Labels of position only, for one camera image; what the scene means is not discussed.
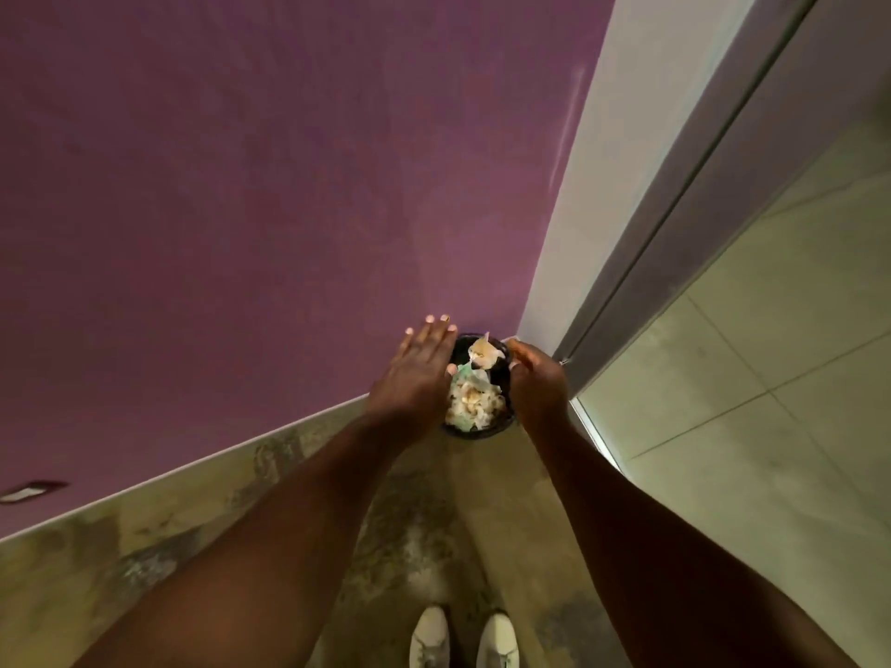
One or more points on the person's right hand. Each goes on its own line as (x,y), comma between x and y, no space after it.
(541,393)

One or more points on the black round trash bin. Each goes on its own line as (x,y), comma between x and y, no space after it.
(487,432)

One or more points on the person's left little finger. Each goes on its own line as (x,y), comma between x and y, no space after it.
(412,342)

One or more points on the person's white shoe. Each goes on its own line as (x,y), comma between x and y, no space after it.
(429,638)
(498,642)

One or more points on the person's left hand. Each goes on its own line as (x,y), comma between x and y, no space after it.
(411,382)

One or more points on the orange crumpled paper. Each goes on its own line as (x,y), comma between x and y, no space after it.
(485,352)

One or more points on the person's white left shoe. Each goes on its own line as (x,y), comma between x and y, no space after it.
(429,638)

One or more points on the wall socket plate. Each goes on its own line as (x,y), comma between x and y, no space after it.
(31,491)

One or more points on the white crumpled paper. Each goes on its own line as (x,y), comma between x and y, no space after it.
(475,404)

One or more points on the person's left middle finger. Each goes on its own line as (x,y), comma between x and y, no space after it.
(443,333)

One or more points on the person's right forearm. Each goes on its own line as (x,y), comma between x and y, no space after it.
(647,549)

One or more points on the green crumpled wrapper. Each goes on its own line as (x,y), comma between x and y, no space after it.
(468,374)

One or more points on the person's left forearm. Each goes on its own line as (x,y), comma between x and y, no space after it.
(278,549)

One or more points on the person's right fingers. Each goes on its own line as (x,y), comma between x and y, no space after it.
(518,354)

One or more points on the white door threshold strip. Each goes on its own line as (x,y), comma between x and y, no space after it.
(595,434)

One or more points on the person's white right shoe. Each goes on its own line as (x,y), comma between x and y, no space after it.
(498,642)

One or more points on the grey door frame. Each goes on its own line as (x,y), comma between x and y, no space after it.
(703,166)

